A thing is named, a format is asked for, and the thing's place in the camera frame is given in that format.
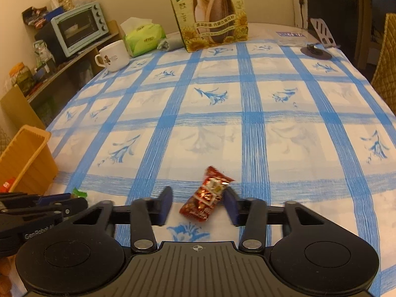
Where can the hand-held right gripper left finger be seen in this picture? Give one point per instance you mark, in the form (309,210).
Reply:
(165,207)

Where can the large sunflower seed bag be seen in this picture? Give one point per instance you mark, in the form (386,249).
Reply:
(210,15)

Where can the white mug with bear print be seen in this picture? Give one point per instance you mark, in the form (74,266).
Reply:
(114,57)

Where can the person's left hand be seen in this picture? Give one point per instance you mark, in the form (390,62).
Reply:
(5,272)

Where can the dark snack bag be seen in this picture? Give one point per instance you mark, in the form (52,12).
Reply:
(35,17)

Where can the white phone stand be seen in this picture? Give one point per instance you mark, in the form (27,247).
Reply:
(323,32)

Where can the wooden shelf cabinet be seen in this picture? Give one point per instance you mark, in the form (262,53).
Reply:
(113,29)

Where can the large red snack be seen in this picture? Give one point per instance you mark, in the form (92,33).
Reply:
(201,201)

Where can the wooden panel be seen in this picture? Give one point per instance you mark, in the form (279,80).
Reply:
(18,108)

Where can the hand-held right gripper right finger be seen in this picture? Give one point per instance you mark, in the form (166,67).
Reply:
(231,207)

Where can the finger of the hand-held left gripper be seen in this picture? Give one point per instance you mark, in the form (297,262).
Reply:
(71,207)
(55,198)

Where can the blue printed card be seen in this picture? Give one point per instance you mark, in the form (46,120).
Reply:
(290,34)

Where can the green tissue pack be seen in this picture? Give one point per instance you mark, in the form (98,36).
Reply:
(145,40)

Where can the light blue toaster oven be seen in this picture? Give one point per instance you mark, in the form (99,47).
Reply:
(77,27)

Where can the black round disc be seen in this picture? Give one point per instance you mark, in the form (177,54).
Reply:
(315,53)

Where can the jar with orange lid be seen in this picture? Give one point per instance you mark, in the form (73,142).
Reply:
(20,79)

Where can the grey cloth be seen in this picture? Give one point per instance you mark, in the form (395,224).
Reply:
(173,41)

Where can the blue checked tablecloth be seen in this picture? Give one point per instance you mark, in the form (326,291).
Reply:
(278,145)

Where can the green brown candy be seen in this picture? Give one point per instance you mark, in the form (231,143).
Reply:
(79,193)

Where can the beige quilted chair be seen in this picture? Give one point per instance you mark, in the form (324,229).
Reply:
(386,68)

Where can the orange plastic tray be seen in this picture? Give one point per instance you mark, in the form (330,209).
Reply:
(31,161)

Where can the red square snack packet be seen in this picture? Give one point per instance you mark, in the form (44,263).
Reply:
(6,185)

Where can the green white pouch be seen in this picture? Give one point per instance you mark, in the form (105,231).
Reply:
(41,54)

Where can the glass jar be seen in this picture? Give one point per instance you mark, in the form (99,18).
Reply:
(66,3)

